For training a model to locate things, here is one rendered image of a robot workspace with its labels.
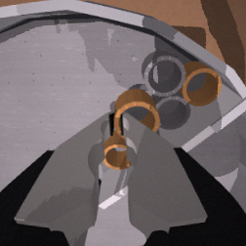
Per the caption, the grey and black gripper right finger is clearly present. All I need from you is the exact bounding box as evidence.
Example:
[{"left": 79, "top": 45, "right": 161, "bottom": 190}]
[{"left": 120, "top": 111, "right": 246, "bottom": 246}]

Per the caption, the bronze bushing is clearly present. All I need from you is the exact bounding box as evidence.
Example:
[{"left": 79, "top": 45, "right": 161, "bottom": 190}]
[
  {"left": 114, "top": 89, "right": 160, "bottom": 140},
  {"left": 103, "top": 130, "right": 131, "bottom": 170},
  {"left": 179, "top": 61, "right": 222, "bottom": 106}
]

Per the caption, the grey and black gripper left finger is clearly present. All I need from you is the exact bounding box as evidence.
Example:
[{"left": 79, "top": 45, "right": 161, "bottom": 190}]
[{"left": 0, "top": 112, "right": 114, "bottom": 246}]

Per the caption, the grey metal bushing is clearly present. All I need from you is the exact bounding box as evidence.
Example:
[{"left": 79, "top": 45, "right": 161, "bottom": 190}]
[
  {"left": 142, "top": 51, "right": 186, "bottom": 97},
  {"left": 130, "top": 109, "right": 160, "bottom": 136},
  {"left": 151, "top": 91, "right": 190, "bottom": 130}
]

